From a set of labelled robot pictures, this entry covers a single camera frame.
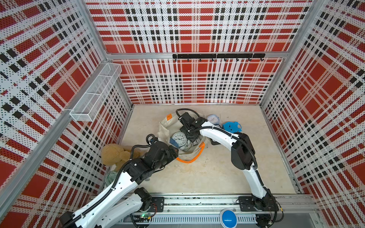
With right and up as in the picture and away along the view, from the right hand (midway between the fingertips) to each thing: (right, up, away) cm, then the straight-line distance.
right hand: (186, 132), depth 92 cm
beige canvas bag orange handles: (-11, +4, -2) cm, 12 cm away
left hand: (-5, -9, -17) cm, 20 cm away
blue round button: (+21, -41, -22) cm, 51 cm away
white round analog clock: (-5, -5, +2) cm, 8 cm away
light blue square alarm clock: (+21, +9, +16) cm, 28 cm away
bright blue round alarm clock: (+33, +3, +10) cm, 35 cm away
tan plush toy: (-37, -9, -19) cm, 43 cm away
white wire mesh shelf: (-66, +15, +1) cm, 68 cm away
